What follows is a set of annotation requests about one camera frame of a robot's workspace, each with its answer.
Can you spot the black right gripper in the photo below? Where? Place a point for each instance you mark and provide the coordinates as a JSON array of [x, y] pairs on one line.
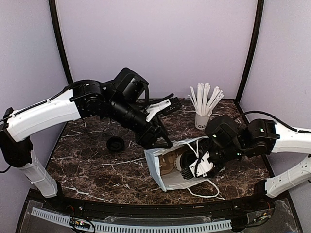
[[217, 172]]

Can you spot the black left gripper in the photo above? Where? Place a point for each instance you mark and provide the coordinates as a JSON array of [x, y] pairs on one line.
[[148, 141]]

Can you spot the brown cardboard cup carrier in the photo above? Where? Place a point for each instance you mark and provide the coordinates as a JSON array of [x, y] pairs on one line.
[[167, 162]]

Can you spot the black plastic cup lid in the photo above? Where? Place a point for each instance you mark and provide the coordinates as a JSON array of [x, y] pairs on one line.
[[115, 144]]

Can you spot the white paper takeout bag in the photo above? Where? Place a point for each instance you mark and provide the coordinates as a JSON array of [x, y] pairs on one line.
[[174, 179]]

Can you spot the white paper coffee cup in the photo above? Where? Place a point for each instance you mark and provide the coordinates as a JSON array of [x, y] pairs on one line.
[[180, 162]]

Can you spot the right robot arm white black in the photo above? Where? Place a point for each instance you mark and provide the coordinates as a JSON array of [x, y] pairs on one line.
[[227, 141]]

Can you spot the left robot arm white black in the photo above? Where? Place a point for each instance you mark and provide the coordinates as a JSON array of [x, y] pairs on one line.
[[125, 99]]

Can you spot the white paper straw holder cup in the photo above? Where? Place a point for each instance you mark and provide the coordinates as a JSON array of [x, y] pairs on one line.
[[201, 120]]

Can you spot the white wrapped straws bundle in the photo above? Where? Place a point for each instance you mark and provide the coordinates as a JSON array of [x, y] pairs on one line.
[[205, 98]]

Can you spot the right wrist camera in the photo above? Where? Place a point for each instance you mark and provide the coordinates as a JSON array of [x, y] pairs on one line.
[[197, 169]]

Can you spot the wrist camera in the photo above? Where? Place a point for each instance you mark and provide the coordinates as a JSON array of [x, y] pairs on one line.
[[197, 169], [164, 106]]

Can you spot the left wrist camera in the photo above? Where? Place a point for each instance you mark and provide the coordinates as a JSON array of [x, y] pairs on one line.
[[164, 106]]

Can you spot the grey slotted cable duct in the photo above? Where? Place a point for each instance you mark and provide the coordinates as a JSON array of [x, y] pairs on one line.
[[133, 225]]

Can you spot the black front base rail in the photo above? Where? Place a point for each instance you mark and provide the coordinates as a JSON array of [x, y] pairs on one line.
[[236, 208]]

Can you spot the right black frame post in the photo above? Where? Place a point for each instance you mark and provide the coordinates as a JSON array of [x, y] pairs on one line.
[[251, 50]]

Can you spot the black frame post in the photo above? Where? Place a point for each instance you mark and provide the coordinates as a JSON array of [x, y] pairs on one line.
[[59, 40], [251, 50]]

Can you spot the left black frame post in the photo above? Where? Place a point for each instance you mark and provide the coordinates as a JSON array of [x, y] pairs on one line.
[[59, 40]]

